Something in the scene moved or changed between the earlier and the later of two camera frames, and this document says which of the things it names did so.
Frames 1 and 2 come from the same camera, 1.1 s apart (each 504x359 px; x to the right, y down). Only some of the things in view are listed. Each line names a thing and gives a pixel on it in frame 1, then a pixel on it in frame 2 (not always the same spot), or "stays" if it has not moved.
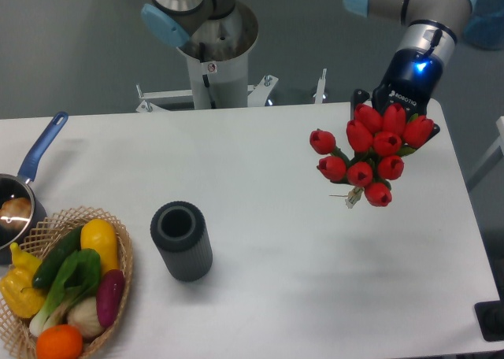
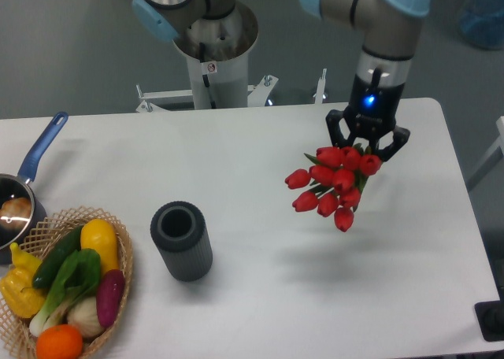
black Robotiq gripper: x=411 y=79 → x=372 y=110
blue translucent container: x=484 y=29 stays
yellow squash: x=99 y=235 stays
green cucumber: x=51 y=264 stays
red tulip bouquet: x=376 y=141 → x=335 y=181
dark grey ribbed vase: x=179 y=231 stays
